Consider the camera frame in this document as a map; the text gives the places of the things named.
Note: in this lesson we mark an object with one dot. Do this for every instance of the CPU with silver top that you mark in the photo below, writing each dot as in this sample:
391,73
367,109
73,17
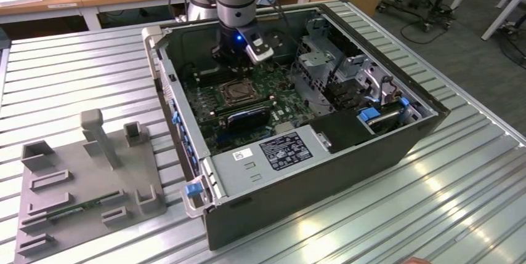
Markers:
239,90

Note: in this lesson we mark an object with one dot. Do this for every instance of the CPU socket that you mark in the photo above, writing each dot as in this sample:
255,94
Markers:
228,103

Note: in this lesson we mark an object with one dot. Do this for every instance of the perforated metal drive cage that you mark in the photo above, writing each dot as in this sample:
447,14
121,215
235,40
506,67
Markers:
314,61

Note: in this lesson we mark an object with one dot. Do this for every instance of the green motherboard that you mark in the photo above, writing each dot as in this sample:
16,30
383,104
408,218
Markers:
287,101

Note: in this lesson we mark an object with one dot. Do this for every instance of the black graphics card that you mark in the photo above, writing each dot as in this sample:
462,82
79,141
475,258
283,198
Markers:
246,119

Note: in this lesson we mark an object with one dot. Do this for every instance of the silver chipset heatsink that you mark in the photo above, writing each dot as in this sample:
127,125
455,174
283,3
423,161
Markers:
286,127

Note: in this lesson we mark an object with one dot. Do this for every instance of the grey power supply unit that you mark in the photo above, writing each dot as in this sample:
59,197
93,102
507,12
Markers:
238,171

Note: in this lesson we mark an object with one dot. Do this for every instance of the blue disk carrier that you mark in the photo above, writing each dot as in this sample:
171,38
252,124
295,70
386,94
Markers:
367,115

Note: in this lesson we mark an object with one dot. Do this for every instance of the small blue clip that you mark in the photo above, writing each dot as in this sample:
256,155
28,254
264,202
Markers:
403,101

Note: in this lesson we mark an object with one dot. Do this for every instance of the blue case latch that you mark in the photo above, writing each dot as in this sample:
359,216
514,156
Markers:
192,190

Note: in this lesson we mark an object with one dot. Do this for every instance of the black PC case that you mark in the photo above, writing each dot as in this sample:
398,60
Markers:
308,190

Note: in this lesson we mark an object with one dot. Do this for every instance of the black wheeled stand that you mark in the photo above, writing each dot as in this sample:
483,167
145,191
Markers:
437,11

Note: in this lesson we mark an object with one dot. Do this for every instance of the grey parts rack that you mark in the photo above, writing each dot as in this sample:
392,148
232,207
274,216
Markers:
81,181

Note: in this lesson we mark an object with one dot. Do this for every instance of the green RAM stick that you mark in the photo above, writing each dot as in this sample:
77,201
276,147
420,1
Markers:
77,208

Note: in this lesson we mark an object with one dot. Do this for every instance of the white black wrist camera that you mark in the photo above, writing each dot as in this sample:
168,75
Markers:
259,47

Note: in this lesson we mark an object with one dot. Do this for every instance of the silver disk bay frame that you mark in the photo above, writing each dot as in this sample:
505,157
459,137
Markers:
371,74

